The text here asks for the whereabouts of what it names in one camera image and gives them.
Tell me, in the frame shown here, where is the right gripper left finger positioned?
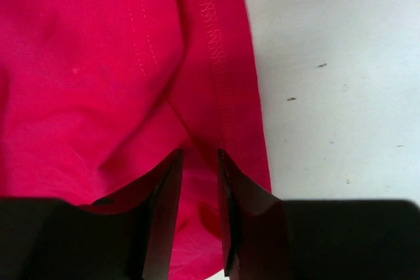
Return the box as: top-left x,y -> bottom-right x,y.
1,150 -> 183,279

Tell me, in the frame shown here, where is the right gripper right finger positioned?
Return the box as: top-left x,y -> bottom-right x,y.
217,150 -> 419,279

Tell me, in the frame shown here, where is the crimson red t-shirt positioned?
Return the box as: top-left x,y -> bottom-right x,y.
1,0 -> 270,279

